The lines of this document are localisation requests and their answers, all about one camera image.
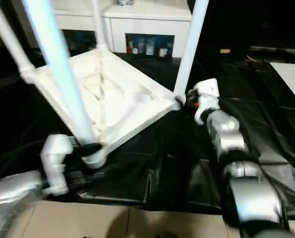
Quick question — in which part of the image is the white flat board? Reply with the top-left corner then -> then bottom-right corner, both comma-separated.
268,61 -> 295,110

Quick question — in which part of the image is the black plastic mat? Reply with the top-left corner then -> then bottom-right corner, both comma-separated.
0,47 -> 295,221

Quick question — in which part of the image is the white cabinet with glass doors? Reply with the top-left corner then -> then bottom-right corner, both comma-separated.
15,0 -> 195,57

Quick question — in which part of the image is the white plastic table top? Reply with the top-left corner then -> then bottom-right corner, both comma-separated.
19,48 -> 185,169

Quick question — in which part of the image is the black horizontal bar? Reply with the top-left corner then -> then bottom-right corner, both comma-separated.
248,46 -> 295,55

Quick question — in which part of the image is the white plastic table leg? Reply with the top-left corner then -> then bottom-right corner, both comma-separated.
173,0 -> 210,100
23,0 -> 106,169
91,0 -> 109,52
0,0 -> 36,75

